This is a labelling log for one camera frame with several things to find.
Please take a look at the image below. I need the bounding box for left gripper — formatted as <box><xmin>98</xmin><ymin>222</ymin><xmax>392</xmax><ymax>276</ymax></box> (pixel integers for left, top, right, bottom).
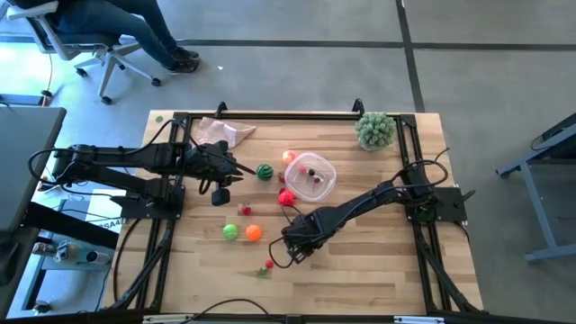
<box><xmin>184</xmin><ymin>141</ymin><xmax>257</xmax><ymax>207</ymax></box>

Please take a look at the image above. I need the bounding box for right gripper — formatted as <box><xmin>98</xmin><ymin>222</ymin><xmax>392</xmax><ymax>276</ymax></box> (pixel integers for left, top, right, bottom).
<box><xmin>281</xmin><ymin>210</ymin><xmax>337</xmax><ymax>265</ymax></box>

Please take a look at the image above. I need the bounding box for large red toy tomato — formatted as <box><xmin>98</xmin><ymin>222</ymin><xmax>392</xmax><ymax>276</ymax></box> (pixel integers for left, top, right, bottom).
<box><xmin>277</xmin><ymin>188</ymin><xmax>297</xmax><ymax>208</ymax></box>

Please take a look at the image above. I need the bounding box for clear plastic tupperware container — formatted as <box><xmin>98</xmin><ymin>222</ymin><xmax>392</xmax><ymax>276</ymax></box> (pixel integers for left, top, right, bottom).
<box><xmin>283</xmin><ymin>151</ymin><xmax>338</xmax><ymax>203</ymax></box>

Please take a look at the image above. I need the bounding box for beige cloth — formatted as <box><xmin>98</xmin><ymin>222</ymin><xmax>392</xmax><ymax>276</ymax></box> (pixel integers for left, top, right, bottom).
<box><xmin>195</xmin><ymin>116</ymin><xmax>257</xmax><ymax>149</ymax></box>

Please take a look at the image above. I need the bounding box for white paper label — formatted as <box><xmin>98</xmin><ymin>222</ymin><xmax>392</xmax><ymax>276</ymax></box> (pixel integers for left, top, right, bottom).
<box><xmin>85</xmin><ymin>188</ymin><xmax>127</xmax><ymax>235</ymax></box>

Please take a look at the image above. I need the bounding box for potted green succulent plant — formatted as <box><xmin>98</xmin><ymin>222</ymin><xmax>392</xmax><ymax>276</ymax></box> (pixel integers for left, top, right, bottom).
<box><xmin>354</xmin><ymin>111</ymin><xmax>398</xmax><ymax>152</ymax></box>

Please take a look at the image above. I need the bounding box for small white device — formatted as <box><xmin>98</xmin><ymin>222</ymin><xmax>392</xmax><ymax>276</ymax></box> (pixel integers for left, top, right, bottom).
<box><xmin>53</xmin><ymin>240</ymin><xmax>112</xmax><ymax>266</ymax></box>

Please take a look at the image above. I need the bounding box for black desk beam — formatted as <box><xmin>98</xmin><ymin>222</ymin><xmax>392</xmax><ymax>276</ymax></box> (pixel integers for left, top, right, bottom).
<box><xmin>22</xmin><ymin>202</ymin><xmax>121</xmax><ymax>251</ymax></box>

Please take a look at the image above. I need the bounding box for person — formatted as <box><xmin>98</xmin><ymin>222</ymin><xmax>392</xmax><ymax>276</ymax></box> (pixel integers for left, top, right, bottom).
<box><xmin>13</xmin><ymin>0</ymin><xmax>202</xmax><ymax>76</ymax></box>

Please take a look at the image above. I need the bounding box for grey desk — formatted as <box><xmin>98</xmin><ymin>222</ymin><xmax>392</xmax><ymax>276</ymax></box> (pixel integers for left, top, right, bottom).
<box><xmin>0</xmin><ymin>106</ymin><xmax>68</xmax><ymax>231</ymax></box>

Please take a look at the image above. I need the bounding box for office chair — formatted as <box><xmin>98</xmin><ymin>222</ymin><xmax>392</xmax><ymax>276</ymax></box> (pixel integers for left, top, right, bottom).
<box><xmin>6</xmin><ymin>0</ymin><xmax>162</xmax><ymax>105</ymax></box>

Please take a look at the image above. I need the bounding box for black cable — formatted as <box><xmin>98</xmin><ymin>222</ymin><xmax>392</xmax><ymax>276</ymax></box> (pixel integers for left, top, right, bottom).
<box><xmin>179</xmin><ymin>297</ymin><xmax>271</xmax><ymax>324</ymax></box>

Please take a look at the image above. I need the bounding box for silver metal bracket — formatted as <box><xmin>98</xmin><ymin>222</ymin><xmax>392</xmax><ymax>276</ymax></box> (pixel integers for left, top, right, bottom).
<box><xmin>393</xmin><ymin>315</ymin><xmax>445</xmax><ymax>324</ymax></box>
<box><xmin>142</xmin><ymin>314</ymin><xmax>181</xmax><ymax>324</ymax></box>

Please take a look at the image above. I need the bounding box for grey metal table frame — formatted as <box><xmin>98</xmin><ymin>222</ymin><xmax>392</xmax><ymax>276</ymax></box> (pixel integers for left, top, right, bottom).
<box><xmin>497</xmin><ymin>112</ymin><xmax>576</xmax><ymax>265</ymax></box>

